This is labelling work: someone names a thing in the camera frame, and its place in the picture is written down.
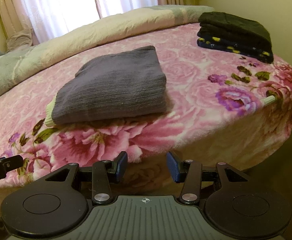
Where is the black folded garment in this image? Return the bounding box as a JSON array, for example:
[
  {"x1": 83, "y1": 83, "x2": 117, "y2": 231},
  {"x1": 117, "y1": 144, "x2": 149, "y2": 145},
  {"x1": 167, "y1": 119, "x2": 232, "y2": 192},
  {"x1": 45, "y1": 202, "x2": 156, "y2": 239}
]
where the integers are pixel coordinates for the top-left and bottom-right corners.
[{"x1": 198, "y1": 12, "x2": 272, "y2": 53}]

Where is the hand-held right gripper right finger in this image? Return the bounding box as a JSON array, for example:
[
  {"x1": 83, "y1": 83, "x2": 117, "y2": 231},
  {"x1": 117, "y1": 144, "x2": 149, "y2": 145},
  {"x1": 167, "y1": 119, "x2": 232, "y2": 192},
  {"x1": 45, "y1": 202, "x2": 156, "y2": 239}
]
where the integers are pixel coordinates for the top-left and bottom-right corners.
[{"x1": 166, "y1": 151, "x2": 252, "y2": 204}]

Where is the grey and beige duvet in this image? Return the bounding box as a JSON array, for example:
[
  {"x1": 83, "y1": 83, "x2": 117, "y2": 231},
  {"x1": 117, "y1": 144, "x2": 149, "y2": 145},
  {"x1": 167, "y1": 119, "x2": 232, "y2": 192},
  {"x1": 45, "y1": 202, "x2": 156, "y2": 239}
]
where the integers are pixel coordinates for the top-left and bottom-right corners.
[{"x1": 0, "y1": 5, "x2": 215, "y2": 103}]

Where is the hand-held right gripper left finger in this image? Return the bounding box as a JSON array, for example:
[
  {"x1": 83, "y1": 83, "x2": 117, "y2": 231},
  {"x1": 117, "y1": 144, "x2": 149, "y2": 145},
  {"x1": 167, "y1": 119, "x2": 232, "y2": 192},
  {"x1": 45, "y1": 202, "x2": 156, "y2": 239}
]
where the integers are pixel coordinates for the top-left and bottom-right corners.
[{"x1": 44, "y1": 151, "x2": 128, "y2": 205}]

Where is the white blanket label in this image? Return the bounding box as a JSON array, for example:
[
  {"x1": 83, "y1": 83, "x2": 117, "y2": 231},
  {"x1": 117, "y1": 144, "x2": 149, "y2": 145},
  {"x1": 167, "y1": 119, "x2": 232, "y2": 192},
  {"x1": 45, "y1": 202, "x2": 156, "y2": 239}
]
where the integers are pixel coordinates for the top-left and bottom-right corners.
[{"x1": 260, "y1": 95, "x2": 278, "y2": 105}]

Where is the white sheer curtain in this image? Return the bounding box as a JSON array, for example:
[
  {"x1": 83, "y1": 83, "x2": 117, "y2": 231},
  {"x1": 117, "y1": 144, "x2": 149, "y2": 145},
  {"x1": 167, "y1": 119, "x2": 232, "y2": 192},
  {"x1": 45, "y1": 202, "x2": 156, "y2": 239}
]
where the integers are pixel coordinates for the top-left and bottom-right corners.
[{"x1": 17, "y1": 0, "x2": 159, "y2": 47}]

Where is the pink floral blanket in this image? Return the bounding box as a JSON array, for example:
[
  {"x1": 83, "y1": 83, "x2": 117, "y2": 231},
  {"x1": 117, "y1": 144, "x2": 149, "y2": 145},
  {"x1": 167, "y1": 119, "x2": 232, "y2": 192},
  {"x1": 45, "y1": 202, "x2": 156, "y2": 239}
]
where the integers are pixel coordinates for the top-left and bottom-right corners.
[{"x1": 0, "y1": 21, "x2": 292, "y2": 189}]

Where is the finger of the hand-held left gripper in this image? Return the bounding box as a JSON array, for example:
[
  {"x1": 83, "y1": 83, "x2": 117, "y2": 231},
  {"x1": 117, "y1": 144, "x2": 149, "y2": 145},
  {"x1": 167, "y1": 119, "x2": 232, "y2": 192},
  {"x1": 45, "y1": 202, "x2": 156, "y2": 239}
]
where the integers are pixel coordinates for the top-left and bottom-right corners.
[{"x1": 3, "y1": 155, "x2": 23, "y2": 169}]

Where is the purple knit sweater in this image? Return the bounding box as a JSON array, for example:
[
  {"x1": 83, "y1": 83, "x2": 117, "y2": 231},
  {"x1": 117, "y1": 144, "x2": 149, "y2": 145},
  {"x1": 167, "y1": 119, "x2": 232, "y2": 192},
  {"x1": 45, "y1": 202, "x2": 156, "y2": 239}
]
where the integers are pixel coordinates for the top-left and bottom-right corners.
[{"x1": 45, "y1": 45, "x2": 168, "y2": 128}]

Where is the navy yellow-print folded garment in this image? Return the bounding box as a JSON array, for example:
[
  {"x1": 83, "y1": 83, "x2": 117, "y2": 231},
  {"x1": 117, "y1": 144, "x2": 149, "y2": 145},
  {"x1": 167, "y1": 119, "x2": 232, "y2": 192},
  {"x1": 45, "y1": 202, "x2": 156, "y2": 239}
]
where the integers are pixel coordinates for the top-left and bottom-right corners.
[{"x1": 197, "y1": 37, "x2": 274, "y2": 64}]

